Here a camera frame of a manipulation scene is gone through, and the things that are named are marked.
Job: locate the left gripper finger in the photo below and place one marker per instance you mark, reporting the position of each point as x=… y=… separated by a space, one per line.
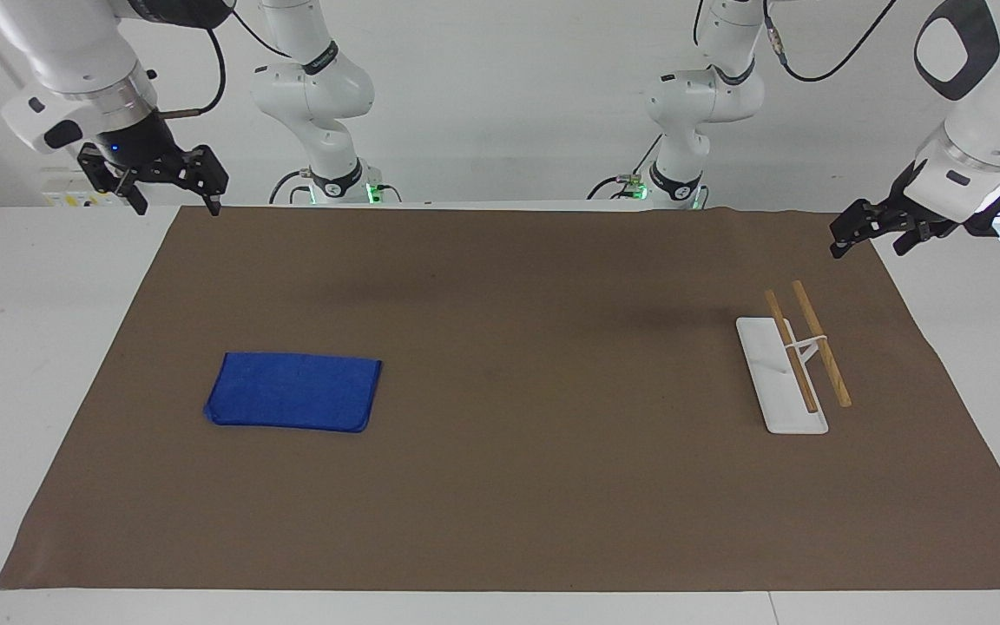
x=921 y=234
x=866 y=220

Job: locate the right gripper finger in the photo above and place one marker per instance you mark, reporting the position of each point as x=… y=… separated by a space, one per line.
x=205 y=169
x=101 y=169

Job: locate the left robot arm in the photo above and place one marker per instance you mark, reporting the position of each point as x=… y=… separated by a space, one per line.
x=700 y=100

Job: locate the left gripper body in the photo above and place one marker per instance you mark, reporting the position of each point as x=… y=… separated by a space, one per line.
x=906 y=191

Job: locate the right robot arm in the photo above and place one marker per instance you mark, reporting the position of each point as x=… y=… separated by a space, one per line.
x=318 y=95

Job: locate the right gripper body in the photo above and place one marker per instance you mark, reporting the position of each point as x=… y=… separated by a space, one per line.
x=137 y=141

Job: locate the white power strip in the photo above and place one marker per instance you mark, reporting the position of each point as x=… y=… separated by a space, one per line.
x=75 y=191

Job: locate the white rack with wooden rods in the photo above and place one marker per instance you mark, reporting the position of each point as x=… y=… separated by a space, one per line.
x=778 y=382

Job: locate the blue folded towel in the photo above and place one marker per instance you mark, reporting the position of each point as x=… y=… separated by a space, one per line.
x=296 y=391

